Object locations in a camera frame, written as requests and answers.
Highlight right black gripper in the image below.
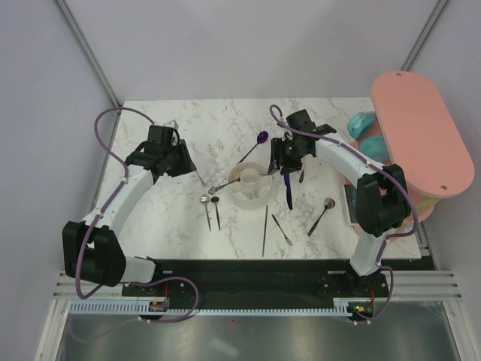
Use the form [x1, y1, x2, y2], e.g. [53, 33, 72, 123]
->
[267, 137, 308, 175]

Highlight small dark two-prong fork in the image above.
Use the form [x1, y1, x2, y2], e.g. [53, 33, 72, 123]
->
[271, 214, 292, 247]

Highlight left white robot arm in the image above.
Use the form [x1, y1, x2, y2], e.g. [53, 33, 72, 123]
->
[62, 121, 196, 296]

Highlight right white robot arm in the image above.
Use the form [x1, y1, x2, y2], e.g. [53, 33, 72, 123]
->
[268, 105, 419, 296]

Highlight blue plastic knife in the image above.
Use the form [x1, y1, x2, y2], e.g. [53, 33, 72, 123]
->
[283, 173, 293, 210]

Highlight white round divided container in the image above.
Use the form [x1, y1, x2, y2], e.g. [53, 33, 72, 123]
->
[227, 161, 277, 210]

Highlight dark chopstick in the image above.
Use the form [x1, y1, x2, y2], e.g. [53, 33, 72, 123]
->
[262, 205, 268, 257]

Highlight silver small spoon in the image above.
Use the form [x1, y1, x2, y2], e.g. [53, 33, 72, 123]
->
[200, 195, 211, 230]

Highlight copper bowl dark spoon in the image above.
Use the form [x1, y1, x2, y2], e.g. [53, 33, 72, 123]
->
[307, 198, 335, 237]

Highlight black small spoon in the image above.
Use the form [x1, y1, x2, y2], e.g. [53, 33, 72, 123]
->
[210, 196, 221, 230]

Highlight teal headphones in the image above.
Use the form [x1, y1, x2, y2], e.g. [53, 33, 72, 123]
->
[346, 111, 389, 163]

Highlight pink oval shelf top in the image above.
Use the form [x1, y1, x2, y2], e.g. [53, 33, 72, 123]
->
[371, 71, 475, 199]

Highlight purple long-handled spoon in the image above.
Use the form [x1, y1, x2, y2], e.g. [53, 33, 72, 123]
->
[239, 130, 269, 163]

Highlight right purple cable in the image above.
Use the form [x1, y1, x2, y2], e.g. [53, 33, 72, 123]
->
[269, 104, 420, 328]

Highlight purple cable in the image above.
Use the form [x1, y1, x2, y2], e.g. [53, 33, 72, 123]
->
[269, 104, 420, 328]
[69, 107, 200, 343]

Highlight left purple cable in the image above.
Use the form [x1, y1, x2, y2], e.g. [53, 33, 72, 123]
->
[69, 107, 200, 343]

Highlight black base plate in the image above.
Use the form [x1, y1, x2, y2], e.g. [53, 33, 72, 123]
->
[123, 259, 389, 299]

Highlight white slotted cable duct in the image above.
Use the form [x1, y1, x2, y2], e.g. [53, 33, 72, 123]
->
[69, 299, 367, 316]

